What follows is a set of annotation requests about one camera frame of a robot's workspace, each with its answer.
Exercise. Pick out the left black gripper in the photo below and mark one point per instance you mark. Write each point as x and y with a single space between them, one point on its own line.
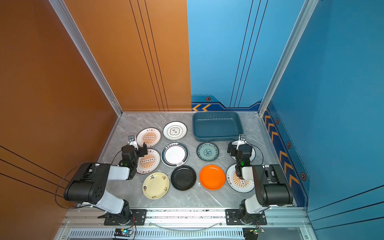
139 150

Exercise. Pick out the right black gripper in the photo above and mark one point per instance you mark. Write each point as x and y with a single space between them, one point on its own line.
234 149

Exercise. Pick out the sunburst plate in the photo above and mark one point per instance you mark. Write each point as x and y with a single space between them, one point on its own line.
149 136
149 163
237 184

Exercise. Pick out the teal patterned plate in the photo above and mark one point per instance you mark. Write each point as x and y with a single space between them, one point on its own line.
207 151

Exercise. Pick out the white plate dark rim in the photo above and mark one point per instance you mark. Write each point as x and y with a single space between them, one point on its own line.
174 155

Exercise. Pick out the white plate quatrefoil motif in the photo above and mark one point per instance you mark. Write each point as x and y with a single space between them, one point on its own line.
253 155
175 131

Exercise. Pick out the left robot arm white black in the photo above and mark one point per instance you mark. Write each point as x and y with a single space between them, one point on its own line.
88 185

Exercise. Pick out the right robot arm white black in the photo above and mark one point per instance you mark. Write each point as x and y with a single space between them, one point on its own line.
269 183

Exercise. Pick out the teal plastic bin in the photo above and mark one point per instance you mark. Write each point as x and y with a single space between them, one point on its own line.
217 126

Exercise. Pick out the orange plate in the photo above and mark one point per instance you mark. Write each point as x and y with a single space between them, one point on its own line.
212 177

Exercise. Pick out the cream yellow plate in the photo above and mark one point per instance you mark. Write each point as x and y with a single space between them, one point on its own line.
156 185

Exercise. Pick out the black plate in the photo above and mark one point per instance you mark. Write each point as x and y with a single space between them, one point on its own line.
183 178

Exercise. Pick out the right circuit board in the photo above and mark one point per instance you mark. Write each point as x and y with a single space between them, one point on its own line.
252 233

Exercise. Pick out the circuit board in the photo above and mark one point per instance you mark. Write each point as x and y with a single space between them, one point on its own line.
252 233
124 234

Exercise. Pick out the left circuit board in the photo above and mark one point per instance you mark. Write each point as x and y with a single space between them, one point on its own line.
124 234

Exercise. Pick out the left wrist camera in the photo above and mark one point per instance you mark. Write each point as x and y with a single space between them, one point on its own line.
133 142

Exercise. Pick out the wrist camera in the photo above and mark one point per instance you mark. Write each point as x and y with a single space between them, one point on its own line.
241 139
133 142

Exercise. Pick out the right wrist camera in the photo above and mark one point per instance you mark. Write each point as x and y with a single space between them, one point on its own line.
241 139

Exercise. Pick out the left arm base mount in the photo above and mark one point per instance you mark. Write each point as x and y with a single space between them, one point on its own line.
137 218

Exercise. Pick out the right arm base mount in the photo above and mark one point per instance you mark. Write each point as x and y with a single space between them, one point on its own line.
236 217

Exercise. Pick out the aluminium rail frame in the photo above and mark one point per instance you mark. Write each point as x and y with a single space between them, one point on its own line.
284 223

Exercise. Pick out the right aluminium corner post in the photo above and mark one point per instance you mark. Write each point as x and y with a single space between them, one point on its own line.
295 36

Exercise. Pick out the aluminium corner post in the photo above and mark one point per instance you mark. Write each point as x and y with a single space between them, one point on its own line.
76 36
295 36

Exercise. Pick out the left aluminium corner post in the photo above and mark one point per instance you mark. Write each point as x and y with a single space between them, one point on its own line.
76 36

